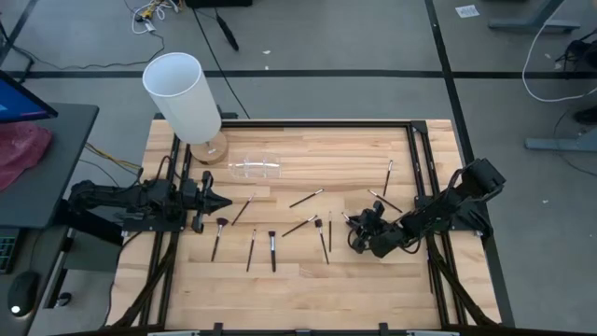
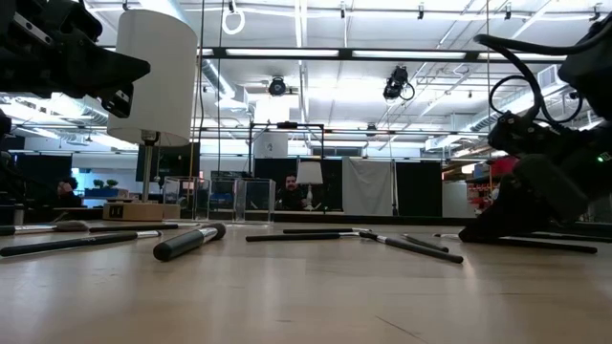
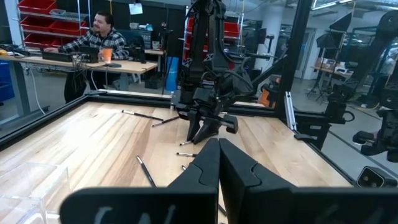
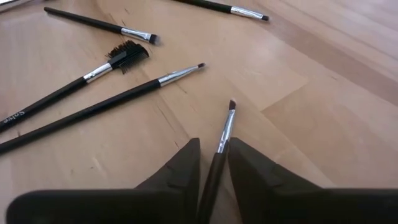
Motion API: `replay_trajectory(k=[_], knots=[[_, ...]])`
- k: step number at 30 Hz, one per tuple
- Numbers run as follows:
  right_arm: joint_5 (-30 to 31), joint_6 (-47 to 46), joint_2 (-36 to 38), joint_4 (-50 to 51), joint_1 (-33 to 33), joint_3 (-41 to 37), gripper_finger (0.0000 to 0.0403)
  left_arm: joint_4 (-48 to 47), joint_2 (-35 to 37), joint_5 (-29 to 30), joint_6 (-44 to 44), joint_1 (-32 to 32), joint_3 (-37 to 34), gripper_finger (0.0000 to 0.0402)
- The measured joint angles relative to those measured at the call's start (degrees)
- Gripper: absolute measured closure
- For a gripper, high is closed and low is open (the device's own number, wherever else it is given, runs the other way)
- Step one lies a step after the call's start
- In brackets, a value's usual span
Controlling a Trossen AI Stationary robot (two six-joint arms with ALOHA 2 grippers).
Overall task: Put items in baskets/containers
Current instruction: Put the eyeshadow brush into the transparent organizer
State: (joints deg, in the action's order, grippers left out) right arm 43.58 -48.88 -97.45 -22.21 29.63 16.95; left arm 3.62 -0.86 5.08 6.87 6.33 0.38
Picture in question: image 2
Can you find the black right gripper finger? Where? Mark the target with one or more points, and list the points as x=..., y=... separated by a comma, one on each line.
x=507, y=210

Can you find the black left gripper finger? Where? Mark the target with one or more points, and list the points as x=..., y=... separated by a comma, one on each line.
x=117, y=102
x=110, y=71

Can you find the fluffy head black makeup brush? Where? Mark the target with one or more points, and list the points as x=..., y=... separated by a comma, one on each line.
x=28, y=229

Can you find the thick black makeup brush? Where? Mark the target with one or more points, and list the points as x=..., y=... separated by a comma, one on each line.
x=181, y=244

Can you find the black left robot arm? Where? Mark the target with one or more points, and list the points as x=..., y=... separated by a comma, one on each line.
x=4, y=124

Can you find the black storage shelf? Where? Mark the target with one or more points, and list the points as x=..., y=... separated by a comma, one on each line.
x=478, y=191

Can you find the red storage crates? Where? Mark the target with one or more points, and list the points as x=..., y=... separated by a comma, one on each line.
x=504, y=167

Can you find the white shade wooden base lamp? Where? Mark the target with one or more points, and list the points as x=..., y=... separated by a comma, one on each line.
x=153, y=76

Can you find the green potted plants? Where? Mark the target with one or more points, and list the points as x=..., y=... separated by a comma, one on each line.
x=105, y=183

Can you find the black partition panel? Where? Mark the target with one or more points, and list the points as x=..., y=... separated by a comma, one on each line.
x=38, y=172
x=418, y=188

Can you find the person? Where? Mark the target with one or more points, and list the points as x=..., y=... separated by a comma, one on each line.
x=290, y=193
x=67, y=193

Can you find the white hanging sheet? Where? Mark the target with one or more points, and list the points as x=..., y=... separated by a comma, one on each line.
x=367, y=186

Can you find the small white cup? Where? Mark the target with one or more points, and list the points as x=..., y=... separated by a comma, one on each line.
x=18, y=214

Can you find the white box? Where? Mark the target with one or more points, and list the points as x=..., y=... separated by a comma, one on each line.
x=271, y=144

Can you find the clear acrylic brush organizer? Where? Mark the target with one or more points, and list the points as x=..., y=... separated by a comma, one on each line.
x=258, y=200

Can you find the small white background lamp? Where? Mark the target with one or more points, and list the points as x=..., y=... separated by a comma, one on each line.
x=310, y=173

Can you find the black overhead beam with lights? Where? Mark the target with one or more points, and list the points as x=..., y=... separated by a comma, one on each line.
x=346, y=53

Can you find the black wall screen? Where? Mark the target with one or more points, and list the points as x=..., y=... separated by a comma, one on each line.
x=174, y=162

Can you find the black aluminium rig frame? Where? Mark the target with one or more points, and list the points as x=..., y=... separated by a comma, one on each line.
x=382, y=220

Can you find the black background rig frame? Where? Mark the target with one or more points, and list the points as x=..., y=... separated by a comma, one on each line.
x=287, y=125

